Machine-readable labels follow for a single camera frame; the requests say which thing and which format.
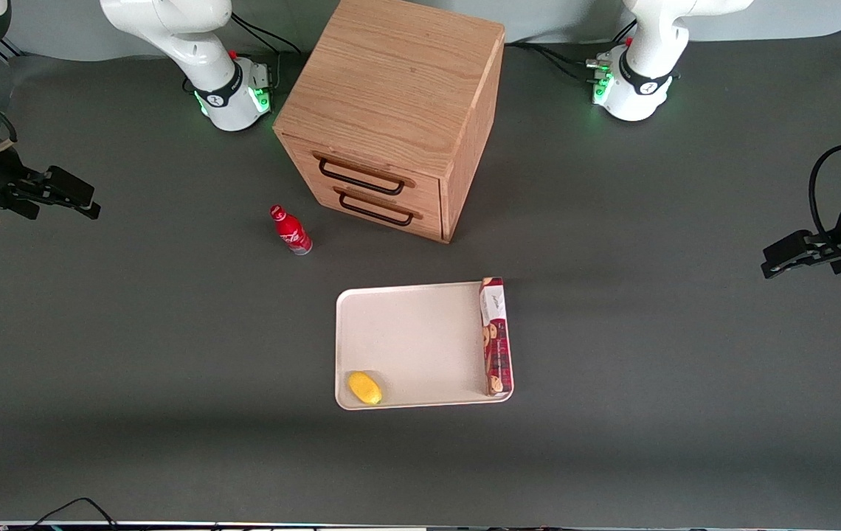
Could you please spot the wooden drawer cabinet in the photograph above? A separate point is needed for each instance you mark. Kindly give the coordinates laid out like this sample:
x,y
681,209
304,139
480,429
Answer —
x,y
391,81

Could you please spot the aluminium frame rail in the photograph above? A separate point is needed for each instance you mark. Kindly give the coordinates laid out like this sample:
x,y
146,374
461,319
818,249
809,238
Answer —
x,y
7,50

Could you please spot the red tartan cookie box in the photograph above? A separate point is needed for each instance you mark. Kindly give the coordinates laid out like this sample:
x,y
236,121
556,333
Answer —
x,y
496,346

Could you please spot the wooden drawer front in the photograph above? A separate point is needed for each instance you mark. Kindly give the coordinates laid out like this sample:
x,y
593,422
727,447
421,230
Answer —
x,y
420,188
428,221

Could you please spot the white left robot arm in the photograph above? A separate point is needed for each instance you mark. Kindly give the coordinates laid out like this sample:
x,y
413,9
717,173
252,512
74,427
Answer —
x,y
649,44

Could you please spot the yellow lemon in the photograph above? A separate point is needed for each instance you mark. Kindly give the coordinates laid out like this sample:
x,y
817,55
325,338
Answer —
x,y
365,388

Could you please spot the cream plastic tray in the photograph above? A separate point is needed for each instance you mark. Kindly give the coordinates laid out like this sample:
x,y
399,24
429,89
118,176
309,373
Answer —
x,y
420,339

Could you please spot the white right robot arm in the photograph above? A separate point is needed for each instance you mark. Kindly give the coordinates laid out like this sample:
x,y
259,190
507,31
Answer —
x,y
192,29

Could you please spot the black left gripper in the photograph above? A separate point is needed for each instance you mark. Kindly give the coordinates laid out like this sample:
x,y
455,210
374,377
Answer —
x,y
836,249

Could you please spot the red coke bottle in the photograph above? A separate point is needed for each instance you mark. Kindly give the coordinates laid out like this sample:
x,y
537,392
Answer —
x,y
291,232

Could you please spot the dark grey table mat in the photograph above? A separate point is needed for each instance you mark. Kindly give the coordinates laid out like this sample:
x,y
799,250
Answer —
x,y
170,354

